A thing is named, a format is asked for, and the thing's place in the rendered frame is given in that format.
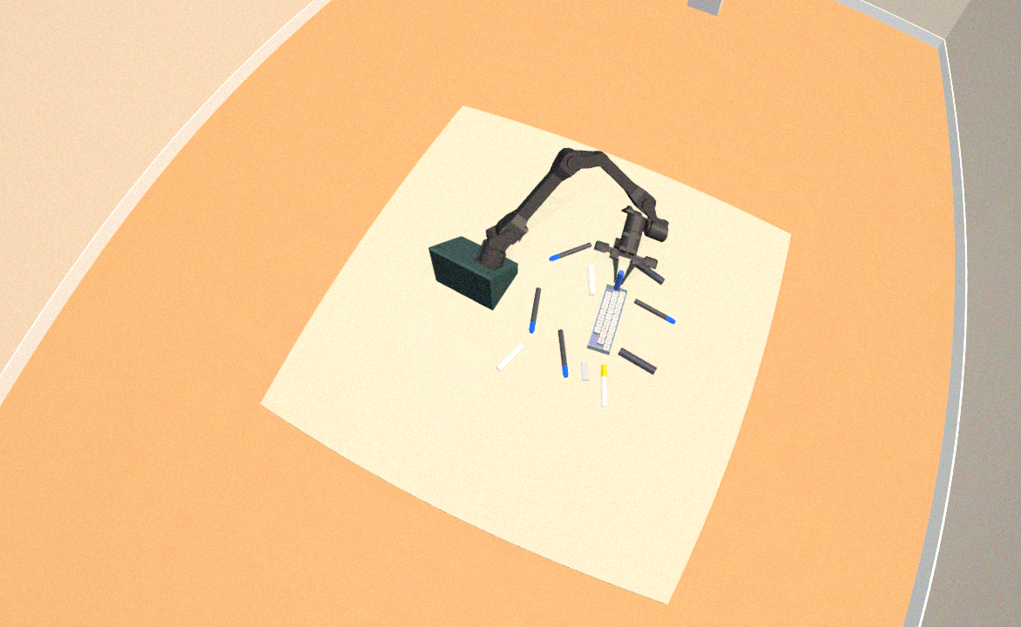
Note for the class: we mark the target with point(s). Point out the black stylus with blue tip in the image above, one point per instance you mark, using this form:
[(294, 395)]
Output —
[(570, 251), (654, 311), (563, 359), (535, 310)]

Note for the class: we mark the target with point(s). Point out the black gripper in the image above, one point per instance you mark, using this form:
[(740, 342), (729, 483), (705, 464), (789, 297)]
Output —
[(629, 243)]

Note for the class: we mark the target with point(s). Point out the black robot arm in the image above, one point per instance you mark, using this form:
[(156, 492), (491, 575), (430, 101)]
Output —
[(513, 226)]

